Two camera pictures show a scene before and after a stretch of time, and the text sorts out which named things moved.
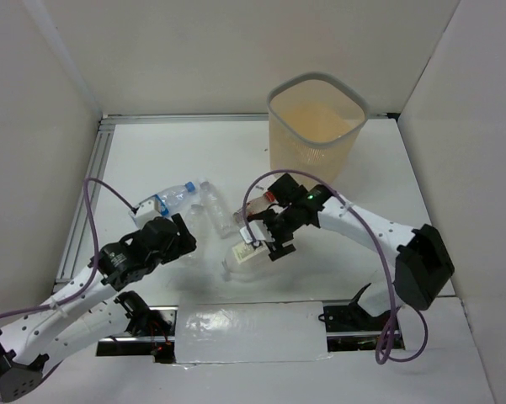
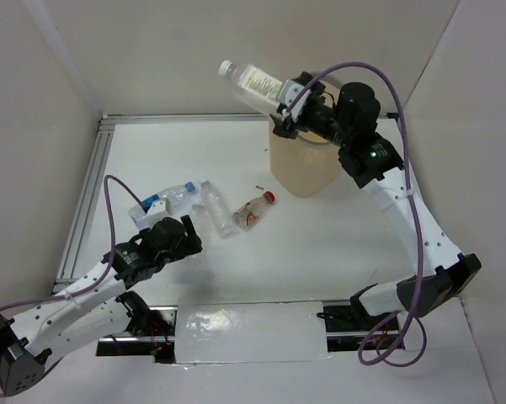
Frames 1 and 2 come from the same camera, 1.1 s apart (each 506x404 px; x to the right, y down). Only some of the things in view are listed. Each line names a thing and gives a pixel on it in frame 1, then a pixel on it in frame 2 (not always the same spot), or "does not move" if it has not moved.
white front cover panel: x=257 y=332 does not move
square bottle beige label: x=249 y=263 → x=253 y=87
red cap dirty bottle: x=253 y=205 does not move
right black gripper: x=274 y=241 → x=287 y=126
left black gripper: x=181 y=235 does not move
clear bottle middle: x=219 y=213 does not move
